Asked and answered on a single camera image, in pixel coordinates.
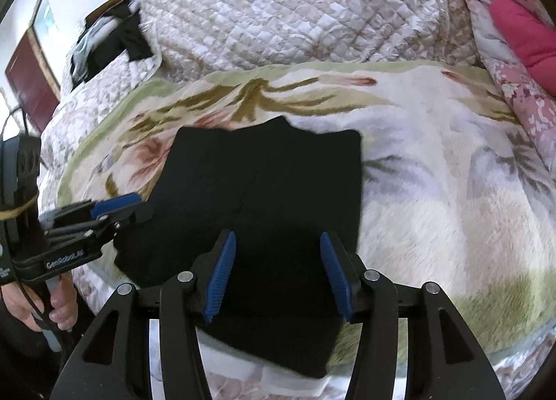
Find quilted beige bedspread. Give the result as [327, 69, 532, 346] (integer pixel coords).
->
[41, 0, 478, 188]

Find person's left hand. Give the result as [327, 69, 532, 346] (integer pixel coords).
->
[0, 271, 79, 333]

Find black pants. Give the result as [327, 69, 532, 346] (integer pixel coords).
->
[114, 117, 362, 378]

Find floral fleece blanket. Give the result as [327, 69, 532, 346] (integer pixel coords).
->
[42, 61, 555, 360]

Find dark red wooden door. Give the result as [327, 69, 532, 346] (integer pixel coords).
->
[5, 27, 60, 134]

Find dark clothes pile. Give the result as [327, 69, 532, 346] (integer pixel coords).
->
[70, 0, 153, 89]

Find pink floral comforter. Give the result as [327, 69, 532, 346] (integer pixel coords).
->
[466, 0, 555, 156]

